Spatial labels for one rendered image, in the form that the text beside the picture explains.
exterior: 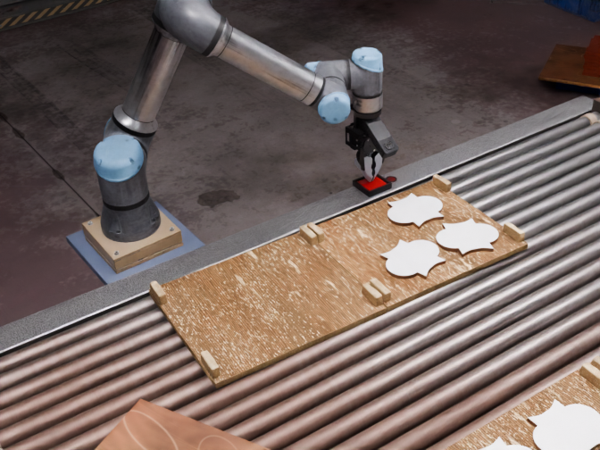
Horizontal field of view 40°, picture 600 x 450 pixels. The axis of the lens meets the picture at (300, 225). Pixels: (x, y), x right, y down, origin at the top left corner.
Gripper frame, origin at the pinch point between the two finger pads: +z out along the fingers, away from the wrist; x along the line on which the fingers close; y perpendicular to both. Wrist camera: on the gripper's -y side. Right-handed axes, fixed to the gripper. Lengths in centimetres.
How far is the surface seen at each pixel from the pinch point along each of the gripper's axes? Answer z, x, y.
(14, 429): 2, 106, -28
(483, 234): -0.5, -5.0, -36.9
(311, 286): 0.5, 38.3, -27.7
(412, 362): 2, 34, -58
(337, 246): 0.5, 24.8, -19.1
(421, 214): -0.5, 1.2, -21.8
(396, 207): -0.6, 4.1, -15.6
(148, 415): -10, 87, -51
